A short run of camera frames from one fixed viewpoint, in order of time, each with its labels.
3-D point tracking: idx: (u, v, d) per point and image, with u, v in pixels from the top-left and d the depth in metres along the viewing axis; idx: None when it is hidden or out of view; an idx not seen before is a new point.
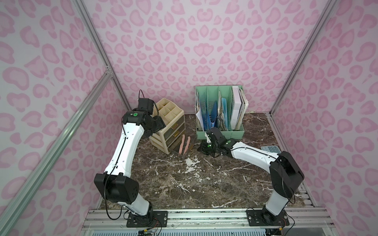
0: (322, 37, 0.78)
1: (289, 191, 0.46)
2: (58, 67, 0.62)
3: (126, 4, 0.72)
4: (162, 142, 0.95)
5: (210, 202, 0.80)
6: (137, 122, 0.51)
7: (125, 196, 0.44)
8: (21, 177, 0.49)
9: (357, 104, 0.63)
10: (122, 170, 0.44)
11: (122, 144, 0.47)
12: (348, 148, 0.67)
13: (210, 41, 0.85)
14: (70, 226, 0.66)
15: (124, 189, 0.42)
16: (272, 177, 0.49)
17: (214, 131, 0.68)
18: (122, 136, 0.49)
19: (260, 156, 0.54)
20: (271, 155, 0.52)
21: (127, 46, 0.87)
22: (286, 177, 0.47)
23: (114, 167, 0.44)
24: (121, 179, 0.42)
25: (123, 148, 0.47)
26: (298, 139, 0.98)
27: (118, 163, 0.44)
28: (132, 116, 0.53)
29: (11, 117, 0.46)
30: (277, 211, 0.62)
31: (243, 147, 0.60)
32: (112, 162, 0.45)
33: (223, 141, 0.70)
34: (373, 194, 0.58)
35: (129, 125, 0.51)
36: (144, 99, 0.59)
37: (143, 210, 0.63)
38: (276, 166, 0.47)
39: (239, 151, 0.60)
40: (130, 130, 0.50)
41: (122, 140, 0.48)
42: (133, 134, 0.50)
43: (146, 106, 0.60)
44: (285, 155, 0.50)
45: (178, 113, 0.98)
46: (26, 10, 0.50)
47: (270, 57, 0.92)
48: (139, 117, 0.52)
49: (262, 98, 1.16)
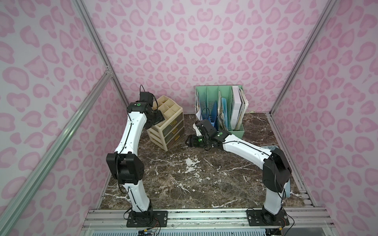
0: (322, 37, 0.78)
1: (277, 187, 0.49)
2: (58, 67, 0.62)
3: (126, 4, 0.72)
4: (161, 138, 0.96)
5: (210, 202, 0.80)
6: (141, 110, 0.58)
7: (134, 175, 0.51)
8: (21, 177, 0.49)
9: (357, 103, 0.63)
10: (131, 149, 0.50)
11: (128, 129, 0.54)
12: (347, 147, 0.68)
13: (210, 41, 0.85)
14: (70, 226, 0.66)
15: (133, 166, 0.48)
16: (264, 172, 0.49)
17: (204, 123, 0.66)
18: (128, 123, 0.55)
19: (253, 152, 0.53)
20: (265, 151, 0.52)
21: (127, 45, 0.86)
22: (277, 174, 0.48)
23: (123, 147, 0.50)
24: (130, 157, 0.48)
25: (130, 132, 0.53)
26: (298, 139, 0.98)
27: (127, 144, 0.50)
28: (136, 106, 0.59)
29: (11, 117, 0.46)
30: (275, 211, 0.62)
31: (236, 141, 0.59)
32: (121, 143, 0.51)
33: (213, 133, 0.68)
34: (373, 193, 0.58)
35: (133, 114, 0.57)
36: (144, 92, 0.66)
37: (145, 202, 0.65)
38: (269, 164, 0.47)
39: (232, 146, 0.58)
40: (135, 117, 0.56)
41: (128, 126, 0.54)
42: (138, 121, 0.56)
43: (146, 99, 0.66)
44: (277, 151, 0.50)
45: (177, 110, 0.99)
46: (26, 9, 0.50)
47: (270, 57, 0.92)
48: (142, 107, 0.59)
49: (262, 98, 1.16)
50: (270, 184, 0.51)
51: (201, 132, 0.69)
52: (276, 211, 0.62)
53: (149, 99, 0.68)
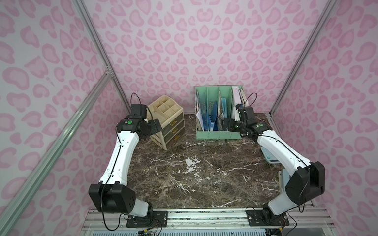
0: (323, 37, 0.78)
1: (299, 198, 0.46)
2: (58, 67, 0.62)
3: (126, 4, 0.72)
4: (160, 137, 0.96)
5: (210, 202, 0.80)
6: (131, 130, 0.51)
7: (121, 206, 0.43)
8: (21, 177, 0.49)
9: (357, 104, 0.63)
10: (118, 179, 0.42)
11: (116, 151, 0.47)
12: (347, 148, 0.68)
13: (210, 41, 0.85)
14: (70, 226, 0.66)
15: (120, 198, 0.41)
16: (292, 178, 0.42)
17: (247, 110, 0.63)
18: (117, 144, 0.48)
19: (288, 156, 0.49)
20: (303, 160, 0.47)
21: (127, 46, 0.87)
22: (306, 188, 0.44)
23: (110, 176, 0.43)
24: (117, 188, 0.41)
25: (119, 156, 0.46)
26: (298, 139, 0.98)
27: (114, 172, 0.43)
28: (126, 125, 0.52)
29: (11, 117, 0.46)
30: (277, 211, 0.62)
31: (274, 138, 0.55)
32: (107, 171, 0.44)
33: (252, 123, 0.65)
34: (373, 194, 0.58)
35: (123, 133, 0.50)
36: (136, 103, 0.58)
37: (144, 209, 0.64)
38: (303, 173, 0.43)
39: (268, 141, 0.54)
40: (124, 138, 0.49)
41: (116, 149, 0.47)
42: (128, 142, 0.49)
43: (139, 112, 0.59)
44: (316, 166, 0.45)
45: (177, 110, 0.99)
46: (26, 10, 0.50)
47: (270, 58, 0.92)
48: (133, 125, 0.52)
49: (262, 99, 1.16)
50: (293, 192, 0.47)
51: (240, 118, 0.67)
52: (277, 212, 0.63)
53: (142, 112, 0.61)
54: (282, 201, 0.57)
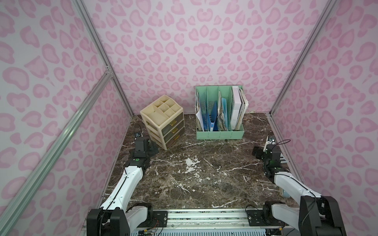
0: (322, 37, 0.78)
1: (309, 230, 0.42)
2: (58, 67, 0.62)
3: (126, 4, 0.72)
4: (160, 137, 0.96)
5: (210, 202, 0.80)
6: (138, 165, 0.57)
7: None
8: (21, 177, 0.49)
9: (357, 104, 0.63)
10: (119, 204, 0.43)
11: (122, 182, 0.50)
12: (347, 148, 0.68)
13: (210, 41, 0.85)
14: (70, 226, 0.66)
15: (116, 227, 0.40)
16: (300, 208, 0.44)
17: (275, 152, 0.66)
18: (123, 176, 0.53)
19: (299, 188, 0.50)
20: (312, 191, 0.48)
21: (127, 46, 0.87)
22: (313, 216, 0.42)
23: (111, 202, 0.44)
24: (116, 214, 0.40)
25: (122, 186, 0.49)
26: (298, 139, 0.98)
27: (116, 199, 0.45)
28: (133, 162, 0.59)
29: (11, 117, 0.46)
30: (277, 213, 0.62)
31: (287, 176, 0.58)
32: (110, 197, 0.45)
33: (274, 165, 0.69)
34: (373, 194, 0.58)
35: (129, 168, 0.56)
36: (141, 140, 0.63)
37: (143, 214, 0.63)
38: (310, 201, 0.43)
39: (281, 178, 0.59)
40: (131, 171, 0.55)
41: (122, 179, 0.51)
42: (134, 175, 0.54)
43: (142, 148, 0.64)
44: (329, 199, 0.44)
45: (177, 110, 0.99)
46: (26, 10, 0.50)
47: (270, 57, 0.92)
48: (140, 162, 0.59)
49: (262, 98, 1.16)
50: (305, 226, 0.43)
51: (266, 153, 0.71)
52: (276, 216, 0.63)
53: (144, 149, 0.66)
54: (287, 216, 0.56)
